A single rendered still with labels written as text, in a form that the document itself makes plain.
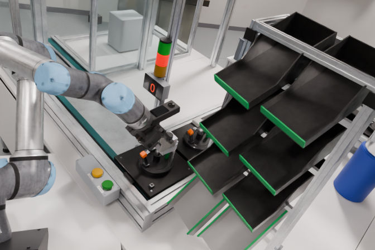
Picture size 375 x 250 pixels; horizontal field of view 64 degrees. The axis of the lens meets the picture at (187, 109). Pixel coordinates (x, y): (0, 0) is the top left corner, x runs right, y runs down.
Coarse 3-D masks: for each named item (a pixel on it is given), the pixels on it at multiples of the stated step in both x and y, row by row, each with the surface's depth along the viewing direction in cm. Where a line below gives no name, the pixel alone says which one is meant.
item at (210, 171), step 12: (252, 144) 98; (204, 156) 98; (216, 156) 97; (192, 168) 94; (204, 168) 95; (216, 168) 94; (228, 168) 94; (240, 168) 89; (204, 180) 92; (216, 180) 92; (228, 180) 89; (216, 192) 89
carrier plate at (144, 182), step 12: (120, 156) 123; (132, 156) 124; (180, 156) 130; (132, 168) 119; (180, 168) 125; (144, 180) 116; (156, 180) 117; (168, 180) 118; (180, 180) 121; (144, 192) 112; (156, 192) 112
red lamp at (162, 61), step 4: (156, 56) 119; (160, 56) 117; (164, 56) 117; (168, 56) 118; (156, 60) 119; (160, 60) 118; (164, 60) 118; (168, 60) 120; (156, 64) 120; (160, 64) 119; (164, 64) 119
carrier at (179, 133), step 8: (192, 120) 151; (200, 120) 151; (184, 128) 146; (192, 128) 147; (200, 128) 136; (176, 136) 140; (184, 136) 138; (200, 136) 137; (208, 136) 141; (184, 144) 137; (192, 144) 135; (200, 144) 136; (208, 144) 138; (184, 152) 132; (192, 152) 134
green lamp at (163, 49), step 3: (159, 42) 115; (159, 45) 115; (162, 45) 114; (165, 45) 114; (168, 45) 114; (159, 48) 116; (162, 48) 115; (165, 48) 115; (168, 48) 115; (159, 51) 116; (162, 51) 116; (165, 51) 116; (168, 51) 116; (162, 54) 116; (165, 54) 116; (168, 54) 117
